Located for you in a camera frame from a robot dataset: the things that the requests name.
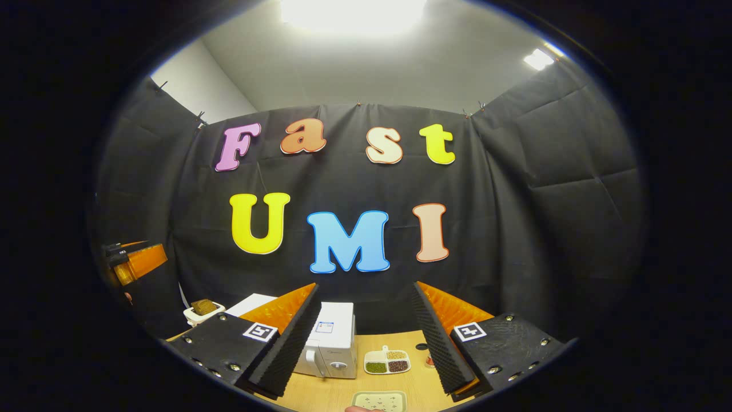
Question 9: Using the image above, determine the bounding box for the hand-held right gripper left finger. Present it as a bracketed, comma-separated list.
[168, 282, 322, 400]

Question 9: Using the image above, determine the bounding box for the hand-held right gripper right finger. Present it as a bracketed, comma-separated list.
[412, 280, 572, 401]

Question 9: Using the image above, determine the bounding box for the white microwave oven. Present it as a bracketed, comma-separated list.
[226, 294, 358, 379]

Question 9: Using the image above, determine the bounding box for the white divided dish of beans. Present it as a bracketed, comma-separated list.
[364, 345, 411, 375]

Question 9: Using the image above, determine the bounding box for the white toaster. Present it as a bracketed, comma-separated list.
[183, 300, 225, 327]

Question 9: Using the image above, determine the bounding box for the pale green square plate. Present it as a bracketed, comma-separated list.
[351, 390, 408, 412]

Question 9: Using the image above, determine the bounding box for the black backdrop cloth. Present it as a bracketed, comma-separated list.
[89, 57, 647, 344]

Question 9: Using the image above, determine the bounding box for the small ceiling light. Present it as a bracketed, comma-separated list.
[523, 49, 555, 71]

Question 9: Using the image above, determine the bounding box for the large rectangular ceiling light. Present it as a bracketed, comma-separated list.
[280, 0, 427, 36]

